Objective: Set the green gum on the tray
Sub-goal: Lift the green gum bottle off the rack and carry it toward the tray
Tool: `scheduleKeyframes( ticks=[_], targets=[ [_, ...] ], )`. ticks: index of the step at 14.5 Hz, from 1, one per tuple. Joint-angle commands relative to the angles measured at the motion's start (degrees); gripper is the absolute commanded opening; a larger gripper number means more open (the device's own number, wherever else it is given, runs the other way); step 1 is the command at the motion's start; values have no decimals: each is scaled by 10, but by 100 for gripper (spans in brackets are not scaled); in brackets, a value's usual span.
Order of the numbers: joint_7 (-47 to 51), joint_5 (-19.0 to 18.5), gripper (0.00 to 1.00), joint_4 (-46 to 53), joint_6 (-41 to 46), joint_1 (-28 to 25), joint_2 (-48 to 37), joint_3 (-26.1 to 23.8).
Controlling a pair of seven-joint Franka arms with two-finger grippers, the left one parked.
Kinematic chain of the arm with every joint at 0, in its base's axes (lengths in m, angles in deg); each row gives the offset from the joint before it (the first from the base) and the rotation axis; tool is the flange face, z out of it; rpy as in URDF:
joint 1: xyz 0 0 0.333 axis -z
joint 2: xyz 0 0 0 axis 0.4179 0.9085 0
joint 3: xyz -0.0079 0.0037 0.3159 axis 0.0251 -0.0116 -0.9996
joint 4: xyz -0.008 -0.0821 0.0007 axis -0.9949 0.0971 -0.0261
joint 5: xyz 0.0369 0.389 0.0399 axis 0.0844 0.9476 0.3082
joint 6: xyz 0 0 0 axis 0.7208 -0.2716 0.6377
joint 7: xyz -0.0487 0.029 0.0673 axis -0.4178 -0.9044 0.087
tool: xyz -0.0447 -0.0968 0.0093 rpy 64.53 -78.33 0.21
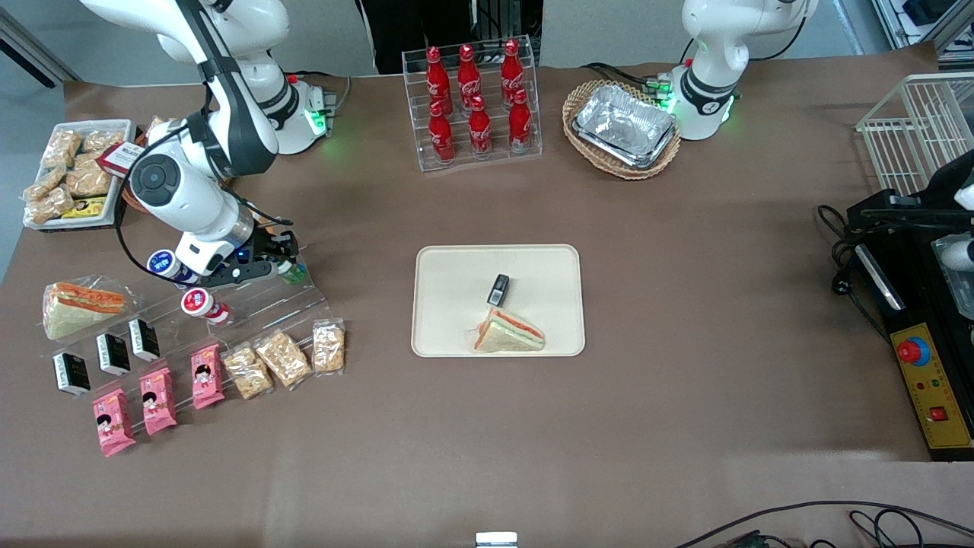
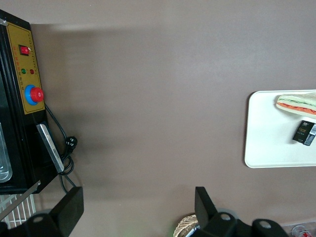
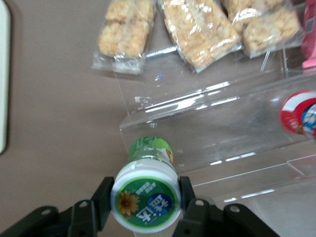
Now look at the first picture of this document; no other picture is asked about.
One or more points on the red gum bottle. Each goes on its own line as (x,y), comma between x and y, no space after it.
(202,304)

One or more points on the small white device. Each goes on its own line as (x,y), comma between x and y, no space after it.
(496,540)

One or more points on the clear acrylic stepped shelf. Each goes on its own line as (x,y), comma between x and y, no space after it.
(251,312)

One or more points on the brown table cover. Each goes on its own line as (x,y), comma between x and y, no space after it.
(685,304)

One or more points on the person in dark clothes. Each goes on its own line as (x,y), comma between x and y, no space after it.
(411,30)

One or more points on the dark brown wicker basket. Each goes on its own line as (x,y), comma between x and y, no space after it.
(128,199)

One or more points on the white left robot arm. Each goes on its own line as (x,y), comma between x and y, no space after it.
(715,46)

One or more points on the red cola bottle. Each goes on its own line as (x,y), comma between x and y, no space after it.
(479,128)
(435,76)
(467,72)
(520,122)
(511,68)
(441,133)

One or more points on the light tan wicker basket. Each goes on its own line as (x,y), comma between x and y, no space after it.
(631,171)

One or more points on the white plastic bin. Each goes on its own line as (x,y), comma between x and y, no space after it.
(114,205)

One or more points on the large wrapped triangle sandwich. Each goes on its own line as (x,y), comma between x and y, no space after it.
(76,312)

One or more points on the aluminium frame rack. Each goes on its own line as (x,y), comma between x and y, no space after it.
(921,23)

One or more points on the clear acrylic bottle rack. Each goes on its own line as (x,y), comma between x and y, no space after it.
(494,156)

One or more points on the pink snack pack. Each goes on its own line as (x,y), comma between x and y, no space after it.
(206,377)
(112,422)
(157,401)

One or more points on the small wrapped triangle sandwich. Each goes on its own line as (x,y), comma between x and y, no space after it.
(506,335)

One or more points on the blue gum bottle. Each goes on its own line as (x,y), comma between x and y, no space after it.
(161,265)

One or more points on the green gum bottle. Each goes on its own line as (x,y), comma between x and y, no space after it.
(295,272)

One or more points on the red cookie box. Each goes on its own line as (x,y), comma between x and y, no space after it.
(118,156)

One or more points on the cream plastic tray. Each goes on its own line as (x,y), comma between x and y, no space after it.
(449,304)

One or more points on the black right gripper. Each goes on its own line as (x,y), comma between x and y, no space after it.
(268,244)

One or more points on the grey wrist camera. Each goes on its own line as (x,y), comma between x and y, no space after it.
(243,274)

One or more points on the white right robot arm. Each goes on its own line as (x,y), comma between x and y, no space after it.
(190,190)

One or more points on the silver foil tray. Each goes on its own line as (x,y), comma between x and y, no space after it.
(624,125)

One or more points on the black angular device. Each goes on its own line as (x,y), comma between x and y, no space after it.
(905,213)

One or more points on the black control box yellow panel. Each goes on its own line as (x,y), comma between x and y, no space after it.
(928,380)

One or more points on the yellow snack packet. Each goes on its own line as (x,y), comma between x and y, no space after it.
(90,207)

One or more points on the small black gum box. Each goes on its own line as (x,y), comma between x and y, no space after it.
(112,354)
(144,339)
(498,289)
(71,373)

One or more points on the clear peanut snack bag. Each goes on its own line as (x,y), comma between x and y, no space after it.
(44,183)
(90,179)
(247,371)
(329,347)
(61,147)
(52,204)
(103,140)
(283,358)
(158,126)

